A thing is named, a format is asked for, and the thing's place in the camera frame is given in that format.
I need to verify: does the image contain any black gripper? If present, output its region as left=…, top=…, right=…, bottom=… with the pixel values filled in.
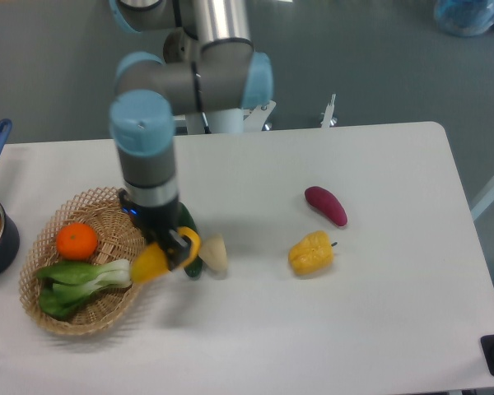
left=118, top=188, right=192, bottom=270

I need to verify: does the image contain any yellow mango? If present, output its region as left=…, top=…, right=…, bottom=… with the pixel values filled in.
left=129, top=226, right=201, bottom=284

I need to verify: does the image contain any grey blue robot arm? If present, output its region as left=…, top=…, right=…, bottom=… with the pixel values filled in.
left=109, top=1, right=273, bottom=272

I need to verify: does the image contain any woven wicker basket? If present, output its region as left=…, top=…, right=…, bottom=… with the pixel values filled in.
left=19, top=187, right=145, bottom=336

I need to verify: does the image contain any dark green cucumber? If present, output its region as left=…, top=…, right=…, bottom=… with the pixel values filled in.
left=179, top=202, right=203, bottom=280

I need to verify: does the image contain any cream garlic bulb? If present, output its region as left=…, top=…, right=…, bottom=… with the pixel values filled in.
left=198, top=234, right=228, bottom=272

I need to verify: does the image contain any orange tangerine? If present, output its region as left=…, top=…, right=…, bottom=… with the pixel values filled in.
left=56, top=222, right=98, bottom=261

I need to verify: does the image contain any green bok choy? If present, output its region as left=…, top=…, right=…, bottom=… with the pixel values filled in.
left=36, top=259, right=133, bottom=320

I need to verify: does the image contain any yellow bell pepper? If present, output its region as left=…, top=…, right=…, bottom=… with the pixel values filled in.
left=288, top=230, right=337, bottom=276

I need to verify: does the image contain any purple sweet potato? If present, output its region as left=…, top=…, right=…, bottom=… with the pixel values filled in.
left=304, top=186, right=348, bottom=227

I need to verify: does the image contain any blue plastic bag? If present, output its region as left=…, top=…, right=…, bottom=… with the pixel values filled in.
left=433, top=0, right=494, bottom=38

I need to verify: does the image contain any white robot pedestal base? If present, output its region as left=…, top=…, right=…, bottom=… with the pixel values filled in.
left=172, top=93, right=338, bottom=136

